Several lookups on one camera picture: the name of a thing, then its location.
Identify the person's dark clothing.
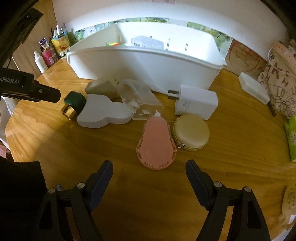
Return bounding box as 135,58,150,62
0,158,49,241

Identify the white plastic storage bin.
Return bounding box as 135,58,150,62
66,21,227,92

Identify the clear plastic box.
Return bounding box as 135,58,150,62
117,78,164,121

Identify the green bottle with gold cap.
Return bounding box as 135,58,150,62
60,90,87,121

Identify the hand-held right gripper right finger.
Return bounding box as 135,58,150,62
186,159,271,241

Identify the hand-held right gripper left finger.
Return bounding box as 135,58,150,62
35,160,114,241

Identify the white spray bottle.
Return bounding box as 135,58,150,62
33,51,48,74

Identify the white soap box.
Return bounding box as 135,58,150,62
238,72,271,105

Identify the brown cardboard picture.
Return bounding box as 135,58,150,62
224,39,269,77

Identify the green wet wipes pack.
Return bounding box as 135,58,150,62
284,115,296,162

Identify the white bottle-shaped case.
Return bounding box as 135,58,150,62
76,94,136,129

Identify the green grape print sheet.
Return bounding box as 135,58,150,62
72,17,233,50

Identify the beige printed fabric bag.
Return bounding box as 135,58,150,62
257,62,296,120

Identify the round beige zip pouch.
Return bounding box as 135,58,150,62
173,113,211,152

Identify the yellow cartoon mug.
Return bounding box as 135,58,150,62
281,185,296,230

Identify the white plug charger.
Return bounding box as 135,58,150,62
167,84,219,120

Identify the beige wedge-shaped box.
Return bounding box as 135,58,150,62
85,77,119,100

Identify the pink round box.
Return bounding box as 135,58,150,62
268,41,296,70

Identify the pink silicone pouch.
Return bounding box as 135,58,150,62
135,111,177,171

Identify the white carton box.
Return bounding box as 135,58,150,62
84,26,97,39

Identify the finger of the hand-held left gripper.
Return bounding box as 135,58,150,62
0,8,44,63
31,80,61,103

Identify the blue label tube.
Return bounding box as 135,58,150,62
39,37,50,50

